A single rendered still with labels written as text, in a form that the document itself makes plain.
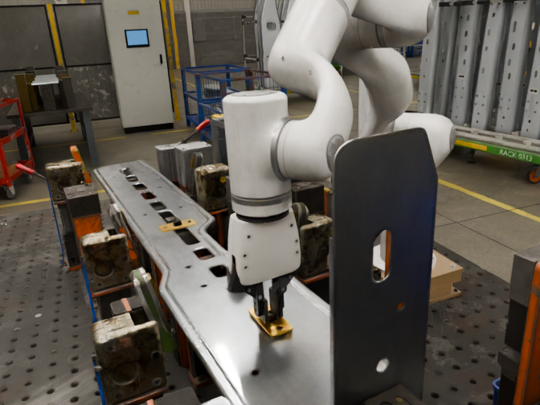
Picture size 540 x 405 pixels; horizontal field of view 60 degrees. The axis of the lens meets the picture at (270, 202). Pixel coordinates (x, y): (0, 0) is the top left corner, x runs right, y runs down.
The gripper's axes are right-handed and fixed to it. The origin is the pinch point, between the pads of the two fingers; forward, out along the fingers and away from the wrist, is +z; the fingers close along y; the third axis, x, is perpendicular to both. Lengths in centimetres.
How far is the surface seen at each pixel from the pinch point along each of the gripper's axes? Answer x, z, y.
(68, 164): -102, -3, 17
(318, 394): 16.7, 3.2, 2.2
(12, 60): -808, -17, 22
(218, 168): -60, -5, -17
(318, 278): -14.6, 8.2, -18.5
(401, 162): 26.8, -28.0, -0.2
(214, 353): 2.5, 3.2, 10.3
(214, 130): -95, -8, -30
